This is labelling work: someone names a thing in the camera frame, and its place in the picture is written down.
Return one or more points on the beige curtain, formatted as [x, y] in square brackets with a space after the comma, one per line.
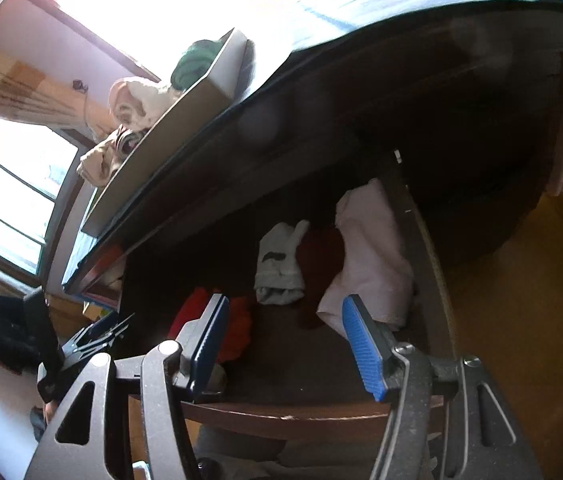
[11, 85]

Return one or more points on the dark wooden desk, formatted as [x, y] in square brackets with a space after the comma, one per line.
[361, 110]

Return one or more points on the pale pink folded garment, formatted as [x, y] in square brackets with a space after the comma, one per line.
[366, 260]

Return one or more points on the small cardboard box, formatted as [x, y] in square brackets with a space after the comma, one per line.
[94, 310]

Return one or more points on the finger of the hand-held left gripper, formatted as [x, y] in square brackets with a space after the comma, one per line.
[106, 327]
[96, 346]

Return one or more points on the beige underwear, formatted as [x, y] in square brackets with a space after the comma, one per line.
[99, 160]

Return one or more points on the cardboard tray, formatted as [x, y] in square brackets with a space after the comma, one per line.
[176, 130]

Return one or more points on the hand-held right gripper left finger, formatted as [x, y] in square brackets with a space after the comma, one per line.
[214, 340]

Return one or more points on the dark wooden drawer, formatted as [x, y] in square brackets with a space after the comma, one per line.
[286, 412]

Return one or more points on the grey white sock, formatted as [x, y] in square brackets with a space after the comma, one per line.
[276, 270]

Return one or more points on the green navy striped underwear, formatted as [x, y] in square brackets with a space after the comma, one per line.
[191, 62]

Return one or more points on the black bag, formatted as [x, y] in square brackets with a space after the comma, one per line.
[6, 325]

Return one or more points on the black wall hook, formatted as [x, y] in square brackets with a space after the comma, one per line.
[80, 85]

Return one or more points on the bright red underwear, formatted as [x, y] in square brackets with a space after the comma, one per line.
[186, 310]

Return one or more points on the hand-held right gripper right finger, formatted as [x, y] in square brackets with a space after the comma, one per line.
[361, 345]

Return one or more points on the sliding window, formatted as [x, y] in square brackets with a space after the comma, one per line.
[11, 185]

